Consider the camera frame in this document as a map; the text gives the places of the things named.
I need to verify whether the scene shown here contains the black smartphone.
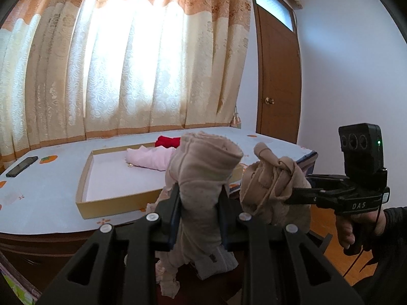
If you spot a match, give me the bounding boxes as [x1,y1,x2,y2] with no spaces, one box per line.
[6,156,38,178]

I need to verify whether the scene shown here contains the brass door knob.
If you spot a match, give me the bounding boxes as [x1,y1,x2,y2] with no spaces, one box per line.
[265,97,274,105]

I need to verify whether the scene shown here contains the beige underwear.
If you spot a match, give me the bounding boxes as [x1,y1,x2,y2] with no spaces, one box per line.
[239,143,311,233]

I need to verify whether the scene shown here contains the pale pink dotted underwear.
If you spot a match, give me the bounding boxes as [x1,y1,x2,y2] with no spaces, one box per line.
[155,131,243,298]

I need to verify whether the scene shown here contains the red underwear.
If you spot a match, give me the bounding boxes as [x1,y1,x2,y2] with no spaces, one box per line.
[154,136,181,148]

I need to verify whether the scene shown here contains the shallow cardboard tray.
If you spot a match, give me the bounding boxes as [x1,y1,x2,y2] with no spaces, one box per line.
[74,142,246,220]

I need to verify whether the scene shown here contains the cream orange patterned curtain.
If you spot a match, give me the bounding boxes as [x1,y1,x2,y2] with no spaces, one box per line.
[1,0,251,169]

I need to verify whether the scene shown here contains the brown wooden door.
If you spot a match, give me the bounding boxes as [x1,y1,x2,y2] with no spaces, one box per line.
[253,0,302,143]

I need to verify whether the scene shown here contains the white persimmon print tablecloth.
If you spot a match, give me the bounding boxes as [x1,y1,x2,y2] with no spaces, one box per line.
[0,126,319,236]

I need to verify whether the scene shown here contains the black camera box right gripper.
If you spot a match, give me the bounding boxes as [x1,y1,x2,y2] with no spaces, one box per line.
[338,123,384,179]

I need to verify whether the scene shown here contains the person's right forearm black sleeve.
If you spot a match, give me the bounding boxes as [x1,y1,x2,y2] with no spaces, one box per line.
[353,207,406,304]

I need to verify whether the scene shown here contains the black cable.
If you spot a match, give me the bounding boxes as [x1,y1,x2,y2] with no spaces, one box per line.
[341,243,366,277]

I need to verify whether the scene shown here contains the light pink folded underwear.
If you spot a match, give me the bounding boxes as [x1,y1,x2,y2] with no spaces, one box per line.
[126,146,175,172]

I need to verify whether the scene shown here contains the person's right hand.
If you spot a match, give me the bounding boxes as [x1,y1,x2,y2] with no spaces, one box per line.
[335,209,386,251]

